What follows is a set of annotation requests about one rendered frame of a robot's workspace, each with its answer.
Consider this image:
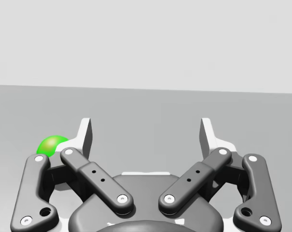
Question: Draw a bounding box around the small round ball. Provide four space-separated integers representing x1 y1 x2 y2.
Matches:
36 135 70 158

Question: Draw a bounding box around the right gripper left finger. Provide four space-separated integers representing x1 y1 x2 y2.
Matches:
10 117 134 232

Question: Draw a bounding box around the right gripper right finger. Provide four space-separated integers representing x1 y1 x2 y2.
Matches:
158 117 282 232

